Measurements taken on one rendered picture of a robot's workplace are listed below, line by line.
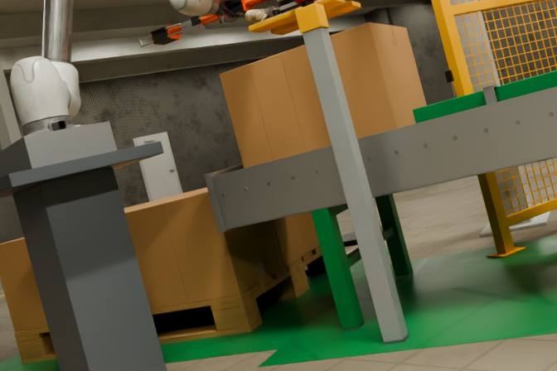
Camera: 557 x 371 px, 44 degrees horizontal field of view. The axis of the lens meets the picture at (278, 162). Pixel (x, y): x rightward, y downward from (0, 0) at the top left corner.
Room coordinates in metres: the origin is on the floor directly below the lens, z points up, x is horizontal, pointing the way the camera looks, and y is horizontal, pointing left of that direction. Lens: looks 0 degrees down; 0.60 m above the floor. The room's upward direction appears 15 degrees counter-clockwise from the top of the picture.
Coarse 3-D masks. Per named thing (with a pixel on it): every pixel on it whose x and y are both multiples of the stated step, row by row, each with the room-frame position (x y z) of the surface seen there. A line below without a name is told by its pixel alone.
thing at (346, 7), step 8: (336, 8) 2.54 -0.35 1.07; (344, 8) 2.53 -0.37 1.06; (352, 8) 2.58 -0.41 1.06; (328, 16) 2.60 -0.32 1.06; (336, 16) 2.64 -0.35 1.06; (288, 24) 2.62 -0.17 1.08; (296, 24) 2.61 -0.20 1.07; (272, 32) 2.66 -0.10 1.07; (280, 32) 2.67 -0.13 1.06; (288, 32) 2.72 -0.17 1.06
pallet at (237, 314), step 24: (312, 264) 3.44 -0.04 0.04; (264, 288) 2.75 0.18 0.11; (288, 288) 2.98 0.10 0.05; (168, 312) 3.29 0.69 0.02; (192, 312) 3.20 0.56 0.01; (216, 312) 2.63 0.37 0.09; (240, 312) 2.59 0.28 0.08; (24, 336) 3.08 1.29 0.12; (48, 336) 3.09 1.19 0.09; (168, 336) 2.77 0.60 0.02; (192, 336) 2.69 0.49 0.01; (24, 360) 3.10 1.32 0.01
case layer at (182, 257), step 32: (192, 192) 3.27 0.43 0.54; (128, 224) 2.77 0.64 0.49; (160, 224) 2.70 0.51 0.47; (192, 224) 2.64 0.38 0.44; (256, 224) 2.81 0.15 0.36; (288, 224) 3.06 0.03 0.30; (0, 256) 3.09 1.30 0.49; (160, 256) 2.72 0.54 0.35; (192, 256) 2.65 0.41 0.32; (224, 256) 2.59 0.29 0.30; (256, 256) 2.75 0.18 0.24; (288, 256) 2.99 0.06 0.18; (32, 288) 3.03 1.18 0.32; (160, 288) 2.74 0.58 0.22; (192, 288) 2.67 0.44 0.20; (224, 288) 2.61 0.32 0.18; (32, 320) 3.05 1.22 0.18
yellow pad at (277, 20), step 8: (320, 0) 2.37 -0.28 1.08; (328, 0) 2.35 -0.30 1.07; (336, 0) 2.35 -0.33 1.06; (296, 8) 2.42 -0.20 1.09; (328, 8) 2.45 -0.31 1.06; (280, 16) 2.43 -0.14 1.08; (288, 16) 2.42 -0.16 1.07; (256, 24) 2.47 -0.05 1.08; (264, 24) 2.46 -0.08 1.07; (272, 24) 2.47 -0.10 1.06; (280, 24) 2.51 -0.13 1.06
